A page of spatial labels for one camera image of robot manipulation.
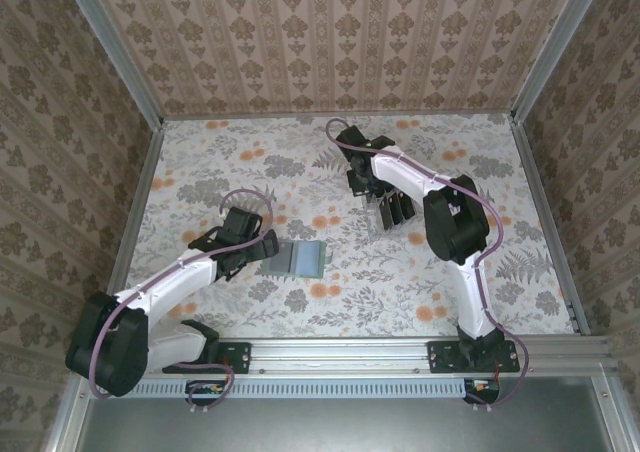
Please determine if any aluminium table side rail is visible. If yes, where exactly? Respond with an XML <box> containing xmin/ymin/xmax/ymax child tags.
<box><xmin>107</xmin><ymin>119</ymin><xmax>166</xmax><ymax>298</ymax></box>
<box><xmin>510</xmin><ymin>116</ymin><xmax>592</xmax><ymax>336</ymax></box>

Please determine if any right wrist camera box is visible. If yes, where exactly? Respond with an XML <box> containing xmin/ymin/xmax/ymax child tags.
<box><xmin>335</xmin><ymin>125</ymin><xmax>371</xmax><ymax>149</ymax></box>

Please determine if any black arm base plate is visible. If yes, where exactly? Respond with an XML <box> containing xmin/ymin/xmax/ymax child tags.
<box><xmin>162</xmin><ymin>340</ymin><xmax>251</xmax><ymax>375</ymax></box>
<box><xmin>428</xmin><ymin>340</ymin><xmax>521</xmax><ymax>375</ymax></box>

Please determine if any aluminium frame post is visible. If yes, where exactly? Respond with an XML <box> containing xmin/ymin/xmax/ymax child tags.
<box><xmin>57</xmin><ymin>0</ymin><xmax>166</xmax><ymax>128</ymax></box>
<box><xmin>512</xmin><ymin>0</ymin><xmax>609</xmax><ymax>123</ymax></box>

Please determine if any grey metal cabinet top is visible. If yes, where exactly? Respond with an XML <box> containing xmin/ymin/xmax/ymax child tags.
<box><xmin>47</xmin><ymin>375</ymin><xmax>640</xmax><ymax>452</ymax></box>

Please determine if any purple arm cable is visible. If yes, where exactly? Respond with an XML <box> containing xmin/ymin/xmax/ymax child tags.
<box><xmin>89</xmin><ymin>189</ymin><xmax>276</xmax><ymax>416</ymax></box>
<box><xmin>324</xmin><ymin>117</ymin><xmax>530</xmax><ymax>413</ymax></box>

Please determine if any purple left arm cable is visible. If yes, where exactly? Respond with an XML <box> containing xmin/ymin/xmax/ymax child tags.
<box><xmin>89</xmin><ymin>189</ymin><xmax>276</xmax><ymax>416</ymax></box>

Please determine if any black cable junction box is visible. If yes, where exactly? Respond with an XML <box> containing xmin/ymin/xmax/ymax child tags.
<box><xmin>462</xmin><ymin>377</ymin><xmax>501</xmax><ymax>406</ymax></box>
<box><xmin>185</xmin><ymin>379</ymin><xmax>227</xmax><ymax>407</ymax></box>

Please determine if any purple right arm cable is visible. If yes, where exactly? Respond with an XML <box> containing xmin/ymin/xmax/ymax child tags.
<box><xmin>324</xmin><ymin>117</ymin><xmax>530</xmax><ymax>413</ymax></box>

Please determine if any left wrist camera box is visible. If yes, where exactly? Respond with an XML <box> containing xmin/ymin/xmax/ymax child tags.
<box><xmin>221</xmin><ymin>207</ymin><xmax>264</xmax><ymax>238</ymax></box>

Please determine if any clear acrylic card stand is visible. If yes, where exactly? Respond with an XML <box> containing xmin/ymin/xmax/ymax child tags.
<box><xmin>357</xmin><ymin>191</ymin><xmax>417</xmax><ymax>243</ymax></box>

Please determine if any aluminium mounting beam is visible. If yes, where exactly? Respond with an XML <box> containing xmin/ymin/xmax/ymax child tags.
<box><xmin>74</xmin><ymin>336</ymin><xmax>614</xmax><ymax>373</ymax></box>

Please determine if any green card holder wallet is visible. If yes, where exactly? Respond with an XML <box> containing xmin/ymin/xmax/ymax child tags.
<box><xmin>259</xmin><ymin>239</ymin><xmax>331</xmax><ymax>279</ymax></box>

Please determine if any white slotted cable duct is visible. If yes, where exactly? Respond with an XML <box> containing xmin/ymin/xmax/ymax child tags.
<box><xmin>92</xmin><ymin>377</ymin><xmax>501</xmax><ymax>399</ymax></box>

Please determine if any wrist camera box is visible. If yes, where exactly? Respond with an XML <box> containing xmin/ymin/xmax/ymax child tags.
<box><xmin>335</xmin><ymin>125</ymin><xmax>371</xmax><ymax>149</ymax></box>
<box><xmin>221</xmin><ymin>207</ymin><xmax>264</xmax><ymax>238</ymax></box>

